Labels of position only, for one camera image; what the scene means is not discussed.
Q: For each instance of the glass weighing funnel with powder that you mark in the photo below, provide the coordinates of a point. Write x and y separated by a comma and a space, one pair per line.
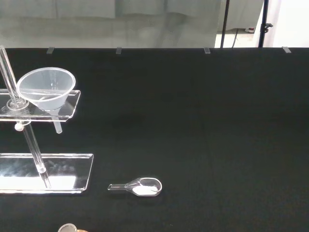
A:
144, 189

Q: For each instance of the clear acrylic funnel stand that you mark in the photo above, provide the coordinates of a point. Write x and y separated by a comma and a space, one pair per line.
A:
36, 174

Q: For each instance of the black bench cloth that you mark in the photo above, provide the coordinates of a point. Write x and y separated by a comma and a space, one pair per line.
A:
193, 133

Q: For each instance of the clear cloth clip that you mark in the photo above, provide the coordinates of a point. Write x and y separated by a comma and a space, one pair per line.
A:
287, 49
118, 50
50, 50
207, 50

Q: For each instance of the black tripod pole with clamp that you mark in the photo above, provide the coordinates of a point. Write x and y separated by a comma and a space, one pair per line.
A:
263, 24

